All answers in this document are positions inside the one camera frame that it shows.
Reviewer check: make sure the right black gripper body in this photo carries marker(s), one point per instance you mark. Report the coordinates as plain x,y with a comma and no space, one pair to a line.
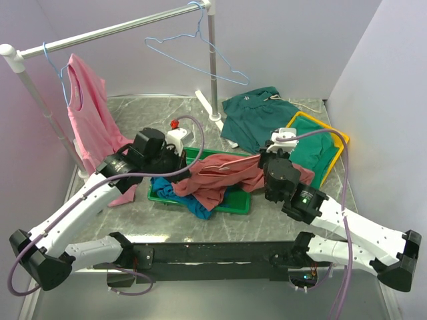
263,162

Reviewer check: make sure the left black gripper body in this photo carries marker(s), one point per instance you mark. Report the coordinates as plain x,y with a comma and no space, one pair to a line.
167,161

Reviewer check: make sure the salmon red t shirt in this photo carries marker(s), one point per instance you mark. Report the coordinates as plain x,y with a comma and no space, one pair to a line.
209,188

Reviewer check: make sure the pink wire hanger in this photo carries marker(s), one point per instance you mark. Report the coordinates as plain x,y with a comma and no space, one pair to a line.
219,163

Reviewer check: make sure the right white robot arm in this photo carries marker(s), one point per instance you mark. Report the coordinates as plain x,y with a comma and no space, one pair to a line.
388,254

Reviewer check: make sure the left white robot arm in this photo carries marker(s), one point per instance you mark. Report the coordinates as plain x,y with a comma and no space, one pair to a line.
47,253

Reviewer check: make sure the blue t shirt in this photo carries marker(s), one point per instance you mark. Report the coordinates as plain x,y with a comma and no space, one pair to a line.
164,190

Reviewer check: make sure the green enterprise t shirt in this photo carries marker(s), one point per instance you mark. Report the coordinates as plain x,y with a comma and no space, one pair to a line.
316,154

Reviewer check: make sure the pink t shirt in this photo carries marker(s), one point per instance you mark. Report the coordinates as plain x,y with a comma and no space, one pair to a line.
95,130

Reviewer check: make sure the blue hanger with pink shirt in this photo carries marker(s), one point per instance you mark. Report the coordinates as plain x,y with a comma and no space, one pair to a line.
61,74

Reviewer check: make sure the green plastic tray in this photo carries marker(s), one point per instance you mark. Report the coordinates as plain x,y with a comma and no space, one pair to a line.
235,201

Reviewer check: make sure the dark green garment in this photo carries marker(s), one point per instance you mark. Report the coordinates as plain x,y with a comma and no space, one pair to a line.
251,117

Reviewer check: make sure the yellow plastic tray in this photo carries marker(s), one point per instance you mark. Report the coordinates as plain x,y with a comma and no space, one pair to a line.
304,123

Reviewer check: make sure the white clothes rack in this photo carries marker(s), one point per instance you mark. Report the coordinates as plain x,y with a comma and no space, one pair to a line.
15,60

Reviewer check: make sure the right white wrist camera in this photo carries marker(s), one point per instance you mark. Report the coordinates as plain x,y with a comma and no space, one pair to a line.
283,138

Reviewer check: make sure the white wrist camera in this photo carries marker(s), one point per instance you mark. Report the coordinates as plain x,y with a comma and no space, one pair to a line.
178,137
283,138

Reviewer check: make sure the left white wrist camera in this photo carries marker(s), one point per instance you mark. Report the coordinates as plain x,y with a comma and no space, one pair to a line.
178,137

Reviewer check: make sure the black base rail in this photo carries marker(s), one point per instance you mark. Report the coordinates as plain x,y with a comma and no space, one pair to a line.
215,261

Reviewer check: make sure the empty blue wire hanger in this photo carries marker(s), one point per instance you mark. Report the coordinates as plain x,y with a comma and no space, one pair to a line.
192,48

